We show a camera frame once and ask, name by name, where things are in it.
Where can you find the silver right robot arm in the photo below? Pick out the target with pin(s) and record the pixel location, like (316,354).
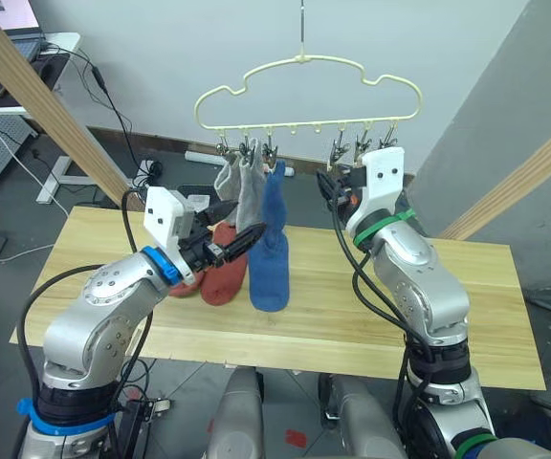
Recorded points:
(424,287)

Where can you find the cream plastic clip hanger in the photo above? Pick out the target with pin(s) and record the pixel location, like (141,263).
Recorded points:
(304,59)

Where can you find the blue sock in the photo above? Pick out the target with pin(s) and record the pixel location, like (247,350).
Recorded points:
(268,277)

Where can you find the white desk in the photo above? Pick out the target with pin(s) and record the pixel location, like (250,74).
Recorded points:
(62,40)

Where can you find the grey rounded robot leg cover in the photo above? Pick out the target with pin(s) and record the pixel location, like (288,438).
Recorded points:
(237,416)
(361,416)

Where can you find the small rust red sock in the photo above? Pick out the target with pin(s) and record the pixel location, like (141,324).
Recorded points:
(187,289)

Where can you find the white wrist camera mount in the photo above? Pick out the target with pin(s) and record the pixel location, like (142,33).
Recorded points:
(383,177)
(160,210)

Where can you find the wide wooden beam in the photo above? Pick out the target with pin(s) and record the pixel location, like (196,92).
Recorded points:
(41,100)

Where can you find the open laptop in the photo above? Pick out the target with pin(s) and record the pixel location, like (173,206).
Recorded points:
(17,14)

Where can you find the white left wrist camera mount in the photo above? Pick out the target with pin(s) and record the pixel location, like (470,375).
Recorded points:
(160,210)

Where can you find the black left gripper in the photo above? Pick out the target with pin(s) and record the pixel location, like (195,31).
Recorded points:
(201,248)

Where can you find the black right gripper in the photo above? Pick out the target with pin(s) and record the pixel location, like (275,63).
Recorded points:
(349,189)

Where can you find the short grey sock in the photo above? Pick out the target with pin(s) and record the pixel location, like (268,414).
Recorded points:
(227,181)

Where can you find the blue left shoulder tape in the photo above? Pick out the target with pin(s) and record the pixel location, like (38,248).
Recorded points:
(65,425)

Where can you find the green right wrist zip tie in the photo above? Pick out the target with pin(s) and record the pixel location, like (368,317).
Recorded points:
(381,227)

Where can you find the large rust red sock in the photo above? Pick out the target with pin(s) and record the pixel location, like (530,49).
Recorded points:
(223,282)

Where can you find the metal hanger clip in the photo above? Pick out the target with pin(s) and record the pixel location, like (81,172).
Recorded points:
(223,146)
(337,150)
(245,147)
(388,139)
(362,146)
(270,152)

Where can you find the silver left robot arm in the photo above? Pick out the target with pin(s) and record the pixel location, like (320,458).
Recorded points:
(94,311)

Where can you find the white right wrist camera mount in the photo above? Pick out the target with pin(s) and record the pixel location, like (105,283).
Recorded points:
(383,177)

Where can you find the metal hanger hook rod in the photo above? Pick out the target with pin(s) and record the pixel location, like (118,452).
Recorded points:
(302,24)

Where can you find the blue left wrist collar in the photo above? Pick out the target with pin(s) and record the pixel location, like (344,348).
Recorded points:
(160,265)

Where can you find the long grey sock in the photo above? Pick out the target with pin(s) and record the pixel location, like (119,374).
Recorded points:
(251,196)

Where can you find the narrow wooden beam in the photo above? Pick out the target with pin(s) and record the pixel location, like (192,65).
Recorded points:
(519,181)

